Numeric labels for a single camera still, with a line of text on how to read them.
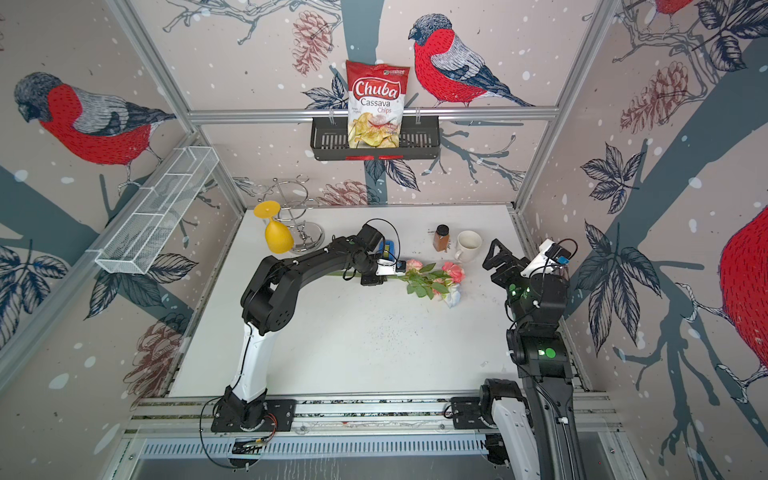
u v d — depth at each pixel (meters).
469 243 1.00
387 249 1.01
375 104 0.84
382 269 0.87
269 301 0.55
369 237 0.82
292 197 1.19
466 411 0.74
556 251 0.54
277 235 0.92
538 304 0.47
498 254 0.60
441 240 1.03
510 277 0.59
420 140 1.07
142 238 0.72
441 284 0.92
